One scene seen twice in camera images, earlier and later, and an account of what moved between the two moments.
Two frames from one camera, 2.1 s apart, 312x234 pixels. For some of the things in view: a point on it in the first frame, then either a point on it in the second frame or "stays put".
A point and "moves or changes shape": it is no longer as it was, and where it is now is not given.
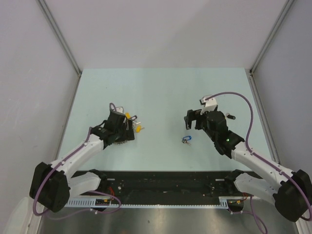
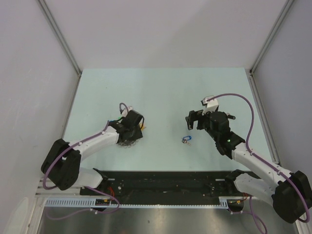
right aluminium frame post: (284, 10) stays put
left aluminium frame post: (61, 40) stays put
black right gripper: (193, 115) stays put
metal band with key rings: (120, 142) moves or changes shape
